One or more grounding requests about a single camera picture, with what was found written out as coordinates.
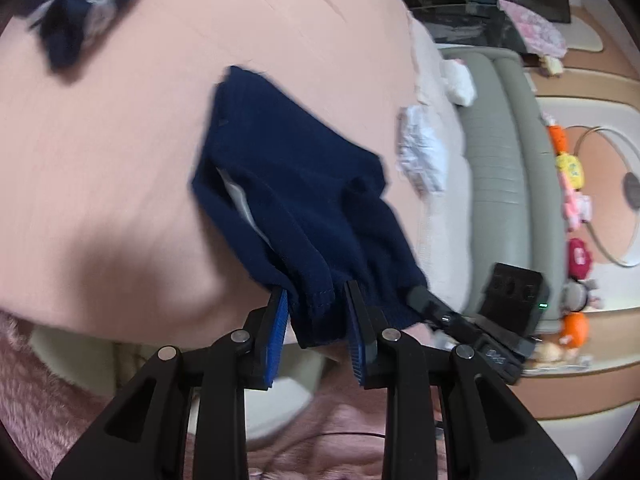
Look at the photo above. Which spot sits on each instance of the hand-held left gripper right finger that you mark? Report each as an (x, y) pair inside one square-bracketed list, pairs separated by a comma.
[(357, 345)]

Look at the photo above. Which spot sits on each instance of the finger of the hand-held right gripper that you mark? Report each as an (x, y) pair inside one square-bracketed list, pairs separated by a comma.
[(430, 305)]

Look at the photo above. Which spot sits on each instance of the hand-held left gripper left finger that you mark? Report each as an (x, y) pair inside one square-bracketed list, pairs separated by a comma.
[(275, 340)]

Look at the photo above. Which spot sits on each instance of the navy shorts with white stripes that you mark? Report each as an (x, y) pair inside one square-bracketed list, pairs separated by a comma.
[(290, 185)]

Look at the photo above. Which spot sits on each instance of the folded white clothes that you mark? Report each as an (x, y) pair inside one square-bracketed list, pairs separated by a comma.
[(422, 150)]

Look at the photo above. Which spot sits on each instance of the folded navy striped clothes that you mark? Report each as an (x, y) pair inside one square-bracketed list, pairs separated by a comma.
[(70, 25)]

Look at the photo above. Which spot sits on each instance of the grey plush toy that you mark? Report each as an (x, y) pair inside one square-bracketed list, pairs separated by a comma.
[(580, 296)]

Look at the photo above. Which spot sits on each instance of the orange plush toy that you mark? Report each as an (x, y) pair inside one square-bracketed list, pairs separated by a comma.
[(559, 140), (575, 330)]

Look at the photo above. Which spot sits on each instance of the red plush toy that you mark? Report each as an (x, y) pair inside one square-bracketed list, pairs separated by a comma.
[(580, 257)]

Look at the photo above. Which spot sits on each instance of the pink plush toy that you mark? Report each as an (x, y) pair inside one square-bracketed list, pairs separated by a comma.
[(577, 210)]

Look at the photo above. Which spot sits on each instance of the grey sofa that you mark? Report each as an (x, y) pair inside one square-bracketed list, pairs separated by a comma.
[(500, 160)]

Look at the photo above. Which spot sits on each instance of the yellow plush toy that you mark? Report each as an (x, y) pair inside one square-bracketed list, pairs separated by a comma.
[(570, 170)]

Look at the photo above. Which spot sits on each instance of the pink fluffy fabric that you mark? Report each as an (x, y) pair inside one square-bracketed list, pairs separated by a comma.
[(40, 385)]

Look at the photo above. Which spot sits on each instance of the bed with pink sheet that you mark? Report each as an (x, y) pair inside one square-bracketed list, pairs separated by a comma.
[(125, 135)]

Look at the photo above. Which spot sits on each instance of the pink printed cloth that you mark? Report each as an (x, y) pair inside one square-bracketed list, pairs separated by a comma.
[(535, 30)]

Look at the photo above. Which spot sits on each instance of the cream floor mat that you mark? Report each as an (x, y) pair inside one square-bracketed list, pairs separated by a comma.
[(586, 35)]

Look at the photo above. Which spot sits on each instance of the dark glass cabinet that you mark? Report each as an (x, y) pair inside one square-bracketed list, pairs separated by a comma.
[(450, 5)]

